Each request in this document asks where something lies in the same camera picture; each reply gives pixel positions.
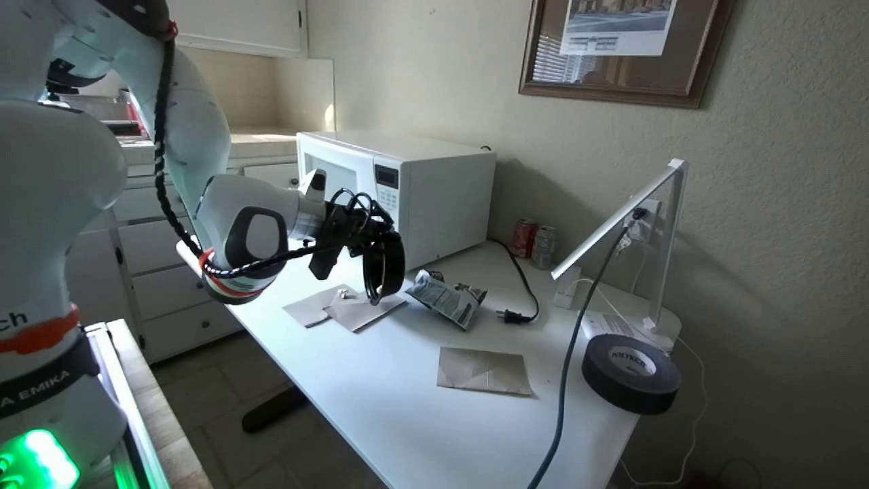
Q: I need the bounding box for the blue cable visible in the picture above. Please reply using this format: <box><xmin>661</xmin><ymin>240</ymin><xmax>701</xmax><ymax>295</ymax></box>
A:
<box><xmin>528</xmin><ymin>219</ymin><xmax>641</xmax><ymax>489</ymax></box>

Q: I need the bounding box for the robot base stand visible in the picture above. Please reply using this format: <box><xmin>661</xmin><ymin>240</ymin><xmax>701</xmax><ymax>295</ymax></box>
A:
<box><xmin>88</xmin><ymin>321</ymin><xmax>213</xmax><ymax>489</ymax></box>

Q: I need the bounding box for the silver foil snack wrapper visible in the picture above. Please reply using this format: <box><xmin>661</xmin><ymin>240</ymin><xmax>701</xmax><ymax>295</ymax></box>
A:
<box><xmin>409</xmin><ymin>268</ymin><xmax>486</xmax><ymax>331</ymax></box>

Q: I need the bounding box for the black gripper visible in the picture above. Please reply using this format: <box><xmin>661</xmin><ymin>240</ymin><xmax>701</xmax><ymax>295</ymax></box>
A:
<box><xmin>311</xmin><ymin>191</ymin><xmax>395</xmax><ymax>279</ymax></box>

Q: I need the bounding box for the brown paper napkin middle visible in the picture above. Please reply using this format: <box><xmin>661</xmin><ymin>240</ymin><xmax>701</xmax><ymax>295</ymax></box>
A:
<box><xmin>286</xmin><ymin>284</ymin><xmax>357</xmax><ymax>328</ymax></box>

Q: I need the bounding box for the black tape roll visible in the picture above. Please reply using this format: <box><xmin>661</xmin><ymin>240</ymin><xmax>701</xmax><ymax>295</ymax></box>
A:
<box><xmin>581</xmin><ymin>335</ymin><xmax>682</xmax><ymax>415</ymax></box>

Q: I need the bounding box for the small clear bottle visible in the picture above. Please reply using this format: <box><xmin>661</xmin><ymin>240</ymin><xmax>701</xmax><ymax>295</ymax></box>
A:
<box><xmin>532</xmin><ymin>225</ymin><xmax>557</xmax><ymax>268</ymax></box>

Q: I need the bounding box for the wall outlet with plug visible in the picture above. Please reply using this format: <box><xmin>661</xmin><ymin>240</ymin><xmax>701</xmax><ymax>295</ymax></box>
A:
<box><xmin>629</xmin><ymin>199</ymin><xmax>667</xmax><ymax>249</ymax></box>

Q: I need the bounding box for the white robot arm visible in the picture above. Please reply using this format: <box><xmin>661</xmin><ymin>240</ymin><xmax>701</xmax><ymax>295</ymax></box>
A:
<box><xmin>0</xmin><ymin>0</ymin><xmax>406</xmax><ymax>489</ymax></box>

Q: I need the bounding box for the framed picture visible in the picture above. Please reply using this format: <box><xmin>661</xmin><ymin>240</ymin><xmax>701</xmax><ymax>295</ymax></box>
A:
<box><xmin>520</xmin><ymin>0</ymin><xmax>736</xmax><ymax>108</ymax></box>

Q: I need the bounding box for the white microwave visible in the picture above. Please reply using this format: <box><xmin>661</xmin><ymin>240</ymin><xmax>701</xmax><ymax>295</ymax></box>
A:
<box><xmin>296</xmin><ymin>132</ymin><xmax>496</xmax><ymax>268</ymax></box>

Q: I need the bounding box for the black bowl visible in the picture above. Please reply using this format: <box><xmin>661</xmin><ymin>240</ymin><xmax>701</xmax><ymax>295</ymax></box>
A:
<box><xmin>364</xmin><ymin>230</ymin><xmax>406</xmax><ymax>305</ymax></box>

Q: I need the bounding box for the brown paper under bowl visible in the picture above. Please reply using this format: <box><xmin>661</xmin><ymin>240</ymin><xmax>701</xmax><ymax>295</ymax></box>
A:
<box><xmin>437</xmin><ymin>347</ymin><xmax>532</xmax><ymax>397</ymax></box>

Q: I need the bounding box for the red box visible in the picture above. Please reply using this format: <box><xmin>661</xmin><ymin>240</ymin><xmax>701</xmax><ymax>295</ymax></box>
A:
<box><xmin>510</xmin><ymin>219</ymin><xmax>538</xmax><ymax>259</ymax></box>

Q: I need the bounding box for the black microwave power cord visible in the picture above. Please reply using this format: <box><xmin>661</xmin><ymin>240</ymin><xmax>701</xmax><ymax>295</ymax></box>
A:
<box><xmin>491</xmin><ymin>237</ymin><xmax>544</xmax><ymax>328</ymax></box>

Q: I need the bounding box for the white drawer cabinet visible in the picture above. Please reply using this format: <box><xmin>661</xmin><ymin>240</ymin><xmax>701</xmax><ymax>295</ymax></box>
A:
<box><xmin>65</xmin><ymin>131</ymin><xmax>316</xmax><ymax>365</ymax></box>

